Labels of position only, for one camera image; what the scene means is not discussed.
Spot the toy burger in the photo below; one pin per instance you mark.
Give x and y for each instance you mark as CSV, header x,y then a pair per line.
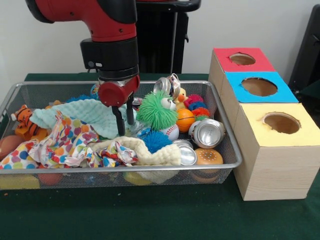
x,y
208,157

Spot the cream knitted cloth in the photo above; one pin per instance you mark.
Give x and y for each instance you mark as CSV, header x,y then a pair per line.
x,y
155,156

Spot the wooden box with three holes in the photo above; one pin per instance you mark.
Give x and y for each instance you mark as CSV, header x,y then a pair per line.
x,y
270,170

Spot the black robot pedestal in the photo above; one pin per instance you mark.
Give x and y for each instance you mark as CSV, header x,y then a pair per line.
x,y
162,40

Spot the blue spiky rubber ball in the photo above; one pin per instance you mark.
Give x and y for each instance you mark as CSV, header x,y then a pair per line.
x,y
156,141

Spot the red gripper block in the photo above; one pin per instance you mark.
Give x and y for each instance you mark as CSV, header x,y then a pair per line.
x,y
117,92

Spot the brown toy football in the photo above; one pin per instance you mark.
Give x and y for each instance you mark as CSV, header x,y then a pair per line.
x,y
7,146

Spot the polka dot colourful cloth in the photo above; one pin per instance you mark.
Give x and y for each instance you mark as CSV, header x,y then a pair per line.
x,y
60,142

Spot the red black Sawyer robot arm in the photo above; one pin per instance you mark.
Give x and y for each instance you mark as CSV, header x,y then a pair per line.
x,y
110,30

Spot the green spiky rubber ball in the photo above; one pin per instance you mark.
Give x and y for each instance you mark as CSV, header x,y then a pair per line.
x,y
155,111

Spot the smooth silver can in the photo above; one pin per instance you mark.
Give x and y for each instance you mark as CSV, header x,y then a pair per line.
x,y
209,133

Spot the crushed silver can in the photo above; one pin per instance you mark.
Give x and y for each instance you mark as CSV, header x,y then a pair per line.
x,y
167,84

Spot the dark green side table cloth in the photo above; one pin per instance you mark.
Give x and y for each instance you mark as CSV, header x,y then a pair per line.
x,y
312,91

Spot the small orange basketball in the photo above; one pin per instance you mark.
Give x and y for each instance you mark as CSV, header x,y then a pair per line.
x,y
185,120

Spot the mint green fuzzy cloth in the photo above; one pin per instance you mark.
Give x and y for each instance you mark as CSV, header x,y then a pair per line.
x,y
75,113

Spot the black upright panel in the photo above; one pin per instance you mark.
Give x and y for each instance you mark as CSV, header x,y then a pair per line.
x,y
307,50

